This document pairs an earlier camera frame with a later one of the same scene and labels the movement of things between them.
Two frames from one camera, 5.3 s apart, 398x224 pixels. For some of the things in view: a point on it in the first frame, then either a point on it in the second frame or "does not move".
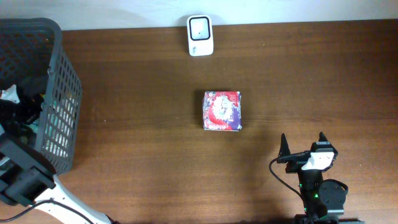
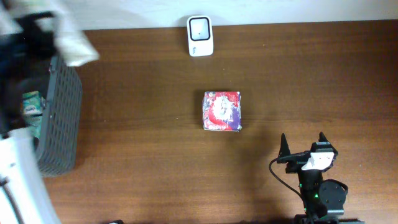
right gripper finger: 321,137 does not move
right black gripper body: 295,167 does not move
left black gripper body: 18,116 → 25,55
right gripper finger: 285,149 does not move
